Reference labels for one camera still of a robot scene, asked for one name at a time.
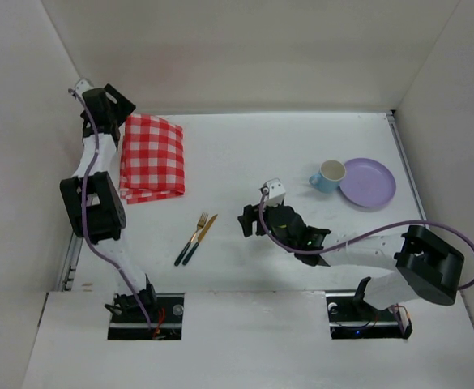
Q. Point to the red checkered cloth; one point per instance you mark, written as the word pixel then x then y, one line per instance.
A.
pixel 152 165

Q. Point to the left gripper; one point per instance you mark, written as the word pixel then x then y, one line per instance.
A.
pixel 118 101

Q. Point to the aluminium rail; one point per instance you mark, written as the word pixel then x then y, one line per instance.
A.
pixel 407 168
pixel 72 248

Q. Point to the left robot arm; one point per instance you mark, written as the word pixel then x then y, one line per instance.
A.
pixel 92 202

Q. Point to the blue mug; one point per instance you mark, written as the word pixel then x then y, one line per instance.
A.
pixel 331 173

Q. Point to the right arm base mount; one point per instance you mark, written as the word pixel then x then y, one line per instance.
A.
pixel 350 319

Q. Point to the gold fork green handle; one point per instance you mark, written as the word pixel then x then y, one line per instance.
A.
pixel 199 226

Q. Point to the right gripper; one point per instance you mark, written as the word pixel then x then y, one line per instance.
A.
pixel 256 220

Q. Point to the left aluminium rail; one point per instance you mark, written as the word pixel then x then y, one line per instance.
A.
pixel 72 248

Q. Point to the gold knife green handle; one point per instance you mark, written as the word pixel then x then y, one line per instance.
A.
pixel 199 239

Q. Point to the purple plate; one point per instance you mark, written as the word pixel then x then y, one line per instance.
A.
pixel 368 183

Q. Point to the right aluminium rail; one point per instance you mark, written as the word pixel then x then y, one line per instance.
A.
pixel 407 168

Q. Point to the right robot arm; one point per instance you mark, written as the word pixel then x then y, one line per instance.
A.
pixel 419 264

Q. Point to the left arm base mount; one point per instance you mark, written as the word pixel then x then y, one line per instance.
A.
pixel 128 322

